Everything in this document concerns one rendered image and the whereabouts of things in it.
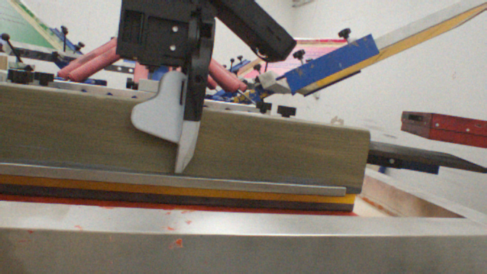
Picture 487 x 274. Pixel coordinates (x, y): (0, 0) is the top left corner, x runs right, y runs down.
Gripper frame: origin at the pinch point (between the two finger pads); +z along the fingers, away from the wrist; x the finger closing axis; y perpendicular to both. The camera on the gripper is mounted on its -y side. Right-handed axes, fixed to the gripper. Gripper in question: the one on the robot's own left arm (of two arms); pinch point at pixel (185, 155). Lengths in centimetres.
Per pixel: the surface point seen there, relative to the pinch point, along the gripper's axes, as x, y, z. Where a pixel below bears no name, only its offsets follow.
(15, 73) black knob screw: -38.0, 28.3, -5.1
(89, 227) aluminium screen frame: 14.9, 6.7, 1.5
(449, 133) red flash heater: -51, -91, -4
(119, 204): 1.1, 5.8, 5.0
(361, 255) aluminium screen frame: 15.1, -10.9, 3.1
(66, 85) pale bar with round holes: -67, 25, -3
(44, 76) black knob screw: -54, 28, -5
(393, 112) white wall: -208, -199, -10
